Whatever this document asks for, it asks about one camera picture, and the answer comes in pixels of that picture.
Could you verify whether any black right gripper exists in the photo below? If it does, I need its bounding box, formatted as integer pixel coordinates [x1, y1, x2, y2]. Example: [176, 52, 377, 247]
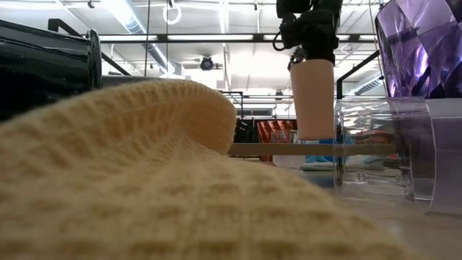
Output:
[279, 0, 344, 66]

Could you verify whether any peach plastic cup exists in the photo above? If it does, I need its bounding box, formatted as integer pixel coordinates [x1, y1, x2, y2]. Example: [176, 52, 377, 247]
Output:
[289, 58, 336, 142]

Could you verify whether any orange faceted tumbler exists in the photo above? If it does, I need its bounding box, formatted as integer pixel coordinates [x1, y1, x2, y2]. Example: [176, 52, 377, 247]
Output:
[256, 119, 299, 163]

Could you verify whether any purple faceted tumbler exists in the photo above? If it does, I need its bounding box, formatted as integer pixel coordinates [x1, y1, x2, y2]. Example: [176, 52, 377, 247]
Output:
[374, 0, 462, 100]

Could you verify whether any clear plastic faceted cup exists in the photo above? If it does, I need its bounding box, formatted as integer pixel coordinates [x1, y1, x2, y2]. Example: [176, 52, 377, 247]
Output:
[334, 96, 462, 217]

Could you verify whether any dark blue glossy mug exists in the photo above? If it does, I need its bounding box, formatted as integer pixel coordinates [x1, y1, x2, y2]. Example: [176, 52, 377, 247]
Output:
[0, 19, 104, 122]

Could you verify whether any blue-grey cloth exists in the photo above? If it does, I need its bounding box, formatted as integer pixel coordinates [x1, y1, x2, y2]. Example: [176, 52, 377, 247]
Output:
[301, 161, 339, 172]

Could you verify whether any yellow waffle cloth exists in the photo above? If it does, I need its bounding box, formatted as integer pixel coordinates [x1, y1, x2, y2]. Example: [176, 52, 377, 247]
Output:
[0, 78, 416, 260]

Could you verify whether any black ceiling camera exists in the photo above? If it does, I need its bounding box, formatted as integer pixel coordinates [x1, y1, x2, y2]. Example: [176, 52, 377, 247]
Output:
[287, 46, 308, 72]
[198, 55, 217, 72]

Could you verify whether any white cable loop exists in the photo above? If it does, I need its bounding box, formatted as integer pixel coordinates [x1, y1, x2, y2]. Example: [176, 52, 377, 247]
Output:
[162, 2, 183, 25]

